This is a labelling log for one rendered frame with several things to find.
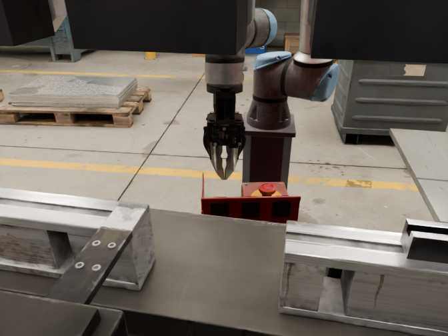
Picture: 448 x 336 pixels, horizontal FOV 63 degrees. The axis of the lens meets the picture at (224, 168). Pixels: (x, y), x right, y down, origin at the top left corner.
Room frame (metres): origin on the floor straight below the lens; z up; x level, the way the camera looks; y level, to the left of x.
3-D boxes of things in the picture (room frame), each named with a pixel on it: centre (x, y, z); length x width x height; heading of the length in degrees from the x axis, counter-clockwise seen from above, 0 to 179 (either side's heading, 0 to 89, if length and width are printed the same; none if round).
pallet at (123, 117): (3.43, 1.40, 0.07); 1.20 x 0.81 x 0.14; 86
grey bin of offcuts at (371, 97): (2.89, -1.35, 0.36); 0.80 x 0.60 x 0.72; 83
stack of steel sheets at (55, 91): (3.44, 1.41, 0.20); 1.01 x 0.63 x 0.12; 86
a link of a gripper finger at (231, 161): (0.68, -0.02, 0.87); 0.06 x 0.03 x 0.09; 2
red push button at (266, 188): (0.69, -0.10, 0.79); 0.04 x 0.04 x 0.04
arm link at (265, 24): (0.80, -0.04, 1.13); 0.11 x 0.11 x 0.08; 56
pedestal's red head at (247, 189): (0.68, -0.05, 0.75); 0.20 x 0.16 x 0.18; 92
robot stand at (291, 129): (1.17, -0.15, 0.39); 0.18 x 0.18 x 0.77; 83
